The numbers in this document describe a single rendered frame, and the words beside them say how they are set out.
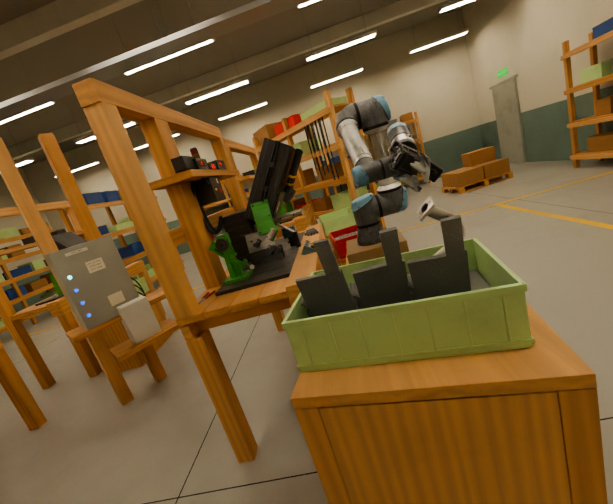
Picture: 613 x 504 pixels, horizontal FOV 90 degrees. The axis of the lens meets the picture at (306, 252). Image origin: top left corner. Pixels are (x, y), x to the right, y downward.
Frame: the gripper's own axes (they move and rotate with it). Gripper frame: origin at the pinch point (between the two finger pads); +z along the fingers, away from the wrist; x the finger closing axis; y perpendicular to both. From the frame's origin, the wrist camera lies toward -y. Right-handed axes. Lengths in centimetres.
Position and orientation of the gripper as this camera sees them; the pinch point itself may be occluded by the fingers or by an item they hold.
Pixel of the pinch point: (423, 185)
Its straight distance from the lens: 94.2
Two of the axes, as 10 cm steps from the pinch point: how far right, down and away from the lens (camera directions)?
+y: -9.3, -3.1, -2.2
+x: 3.8, -6.5, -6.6
